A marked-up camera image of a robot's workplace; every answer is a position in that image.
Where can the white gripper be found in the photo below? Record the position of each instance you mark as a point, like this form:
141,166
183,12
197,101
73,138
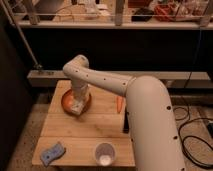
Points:
78,104

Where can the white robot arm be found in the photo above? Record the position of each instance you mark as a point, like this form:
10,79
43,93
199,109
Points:
152,124

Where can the orange ceramic bowl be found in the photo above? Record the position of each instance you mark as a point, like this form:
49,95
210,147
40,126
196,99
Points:
67,99

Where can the orange carrot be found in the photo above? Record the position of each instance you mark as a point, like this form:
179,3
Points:
119,102

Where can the diagonal metal pole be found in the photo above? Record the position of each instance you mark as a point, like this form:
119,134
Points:
37,65

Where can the blue sponge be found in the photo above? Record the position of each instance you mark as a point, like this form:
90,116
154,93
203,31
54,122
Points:
53,153

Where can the black object on shelf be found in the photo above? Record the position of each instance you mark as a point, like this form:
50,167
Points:
142,15

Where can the red orange items on shelf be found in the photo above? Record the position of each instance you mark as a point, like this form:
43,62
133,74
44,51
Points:
174,12

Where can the metal shelf rail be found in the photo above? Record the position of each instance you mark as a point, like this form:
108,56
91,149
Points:
108,23

